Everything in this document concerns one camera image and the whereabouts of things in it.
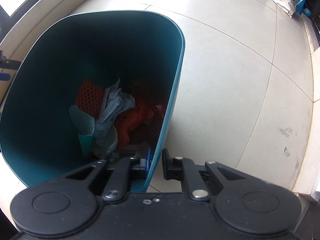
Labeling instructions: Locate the grey plastic bag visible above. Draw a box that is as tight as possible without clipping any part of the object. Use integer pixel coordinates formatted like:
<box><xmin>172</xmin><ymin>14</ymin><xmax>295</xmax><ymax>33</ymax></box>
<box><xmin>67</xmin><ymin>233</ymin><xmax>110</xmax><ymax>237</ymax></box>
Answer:
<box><xmin>93</xmin><ymin>79</ymin><xmax>135</xmax><ymax>146</ymax></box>

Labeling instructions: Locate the teal plastic sheet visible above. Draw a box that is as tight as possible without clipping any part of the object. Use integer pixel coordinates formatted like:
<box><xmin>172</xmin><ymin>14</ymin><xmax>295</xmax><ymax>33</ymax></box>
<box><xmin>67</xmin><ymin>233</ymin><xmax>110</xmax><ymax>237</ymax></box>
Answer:
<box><xmin>69</xmin><ymin>105</ymin><xmax>95</xmax><ymax>157</ymax></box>

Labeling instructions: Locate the red mesh net bag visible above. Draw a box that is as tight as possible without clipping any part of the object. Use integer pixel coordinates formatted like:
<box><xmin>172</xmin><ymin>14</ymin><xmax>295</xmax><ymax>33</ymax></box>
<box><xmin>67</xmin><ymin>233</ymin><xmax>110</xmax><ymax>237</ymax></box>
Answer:
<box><xmin>129</xmin><ymin>79</ymin><xmax>166</xmax><ymax>145</ymax></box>

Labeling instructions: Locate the teal plastic trash bin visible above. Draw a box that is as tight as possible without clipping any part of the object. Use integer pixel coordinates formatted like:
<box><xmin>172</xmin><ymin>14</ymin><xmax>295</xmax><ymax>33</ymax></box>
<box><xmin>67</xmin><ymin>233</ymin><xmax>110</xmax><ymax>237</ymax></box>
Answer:
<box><xmin>1</xmin><ymin>10</ymin><xmax>185</xmax><ymax>187</ymax></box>

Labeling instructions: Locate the orange plastic bag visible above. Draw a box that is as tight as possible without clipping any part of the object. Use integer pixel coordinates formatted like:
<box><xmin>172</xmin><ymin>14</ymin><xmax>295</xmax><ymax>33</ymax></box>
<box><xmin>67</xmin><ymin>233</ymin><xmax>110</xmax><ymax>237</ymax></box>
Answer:
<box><xmin>114</xmin><ymin>98</ymin><xmax>154</xmax><ymax>150</ymax></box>

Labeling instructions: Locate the orange foam fruit net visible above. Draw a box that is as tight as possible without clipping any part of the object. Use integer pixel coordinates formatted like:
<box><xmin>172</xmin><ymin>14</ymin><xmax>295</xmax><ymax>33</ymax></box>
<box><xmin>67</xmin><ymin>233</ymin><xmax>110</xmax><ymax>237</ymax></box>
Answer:
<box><xmin>74</xmin><ymin>80</ymin><xmax>105</xmax><ymax>119</ymax></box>

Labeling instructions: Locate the blue ball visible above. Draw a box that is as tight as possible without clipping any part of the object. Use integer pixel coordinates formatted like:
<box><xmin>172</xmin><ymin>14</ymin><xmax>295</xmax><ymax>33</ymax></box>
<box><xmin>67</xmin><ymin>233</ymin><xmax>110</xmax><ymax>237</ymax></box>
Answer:
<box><xmin>303</xmin><ymin>8</ymin><xmax>311</xmax><ymax>17</ymax></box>

